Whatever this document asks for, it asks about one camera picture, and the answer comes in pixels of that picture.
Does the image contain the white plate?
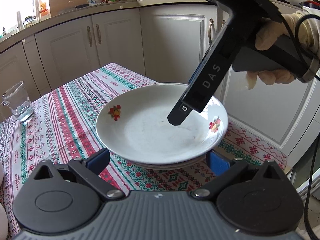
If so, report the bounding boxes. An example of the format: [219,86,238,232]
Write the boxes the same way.
[95,83,228,168]

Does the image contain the right gloved hand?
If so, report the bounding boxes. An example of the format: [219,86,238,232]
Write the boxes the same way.
[246,8,319,89]

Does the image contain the white base cabinets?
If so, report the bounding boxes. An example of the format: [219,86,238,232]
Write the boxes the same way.
[1,4,319,154]

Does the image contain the striped patterned tablecloth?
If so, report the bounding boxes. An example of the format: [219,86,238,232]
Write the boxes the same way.
[1,63,287,239]

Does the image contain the clear glass mug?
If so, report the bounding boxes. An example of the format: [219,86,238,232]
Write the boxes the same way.
[1,81,34,124]

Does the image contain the wooden cutting board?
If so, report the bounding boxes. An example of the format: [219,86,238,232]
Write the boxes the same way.
[48,0,87,17]

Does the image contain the black cable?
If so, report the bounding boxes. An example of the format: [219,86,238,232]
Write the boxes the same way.
[294,14,320,240]

